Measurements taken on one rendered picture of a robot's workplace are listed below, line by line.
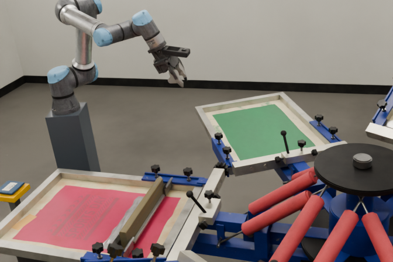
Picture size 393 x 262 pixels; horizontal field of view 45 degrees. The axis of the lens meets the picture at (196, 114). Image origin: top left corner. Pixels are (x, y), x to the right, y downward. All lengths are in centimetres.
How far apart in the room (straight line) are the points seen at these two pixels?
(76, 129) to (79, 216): 58
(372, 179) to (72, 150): 163
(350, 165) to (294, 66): 400
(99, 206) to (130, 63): 415
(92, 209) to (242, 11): 376
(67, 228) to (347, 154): 118
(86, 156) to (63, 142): 14
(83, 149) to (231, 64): 339
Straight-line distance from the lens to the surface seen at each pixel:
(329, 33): 544
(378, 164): 168
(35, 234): 215
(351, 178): 159
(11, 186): 251
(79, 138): 260
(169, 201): 214
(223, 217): 187
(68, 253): 193
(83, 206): 223
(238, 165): 218
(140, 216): 194
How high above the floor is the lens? 217
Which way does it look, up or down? 25 degrees down
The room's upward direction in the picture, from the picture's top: 6 degrees counter-clockwise
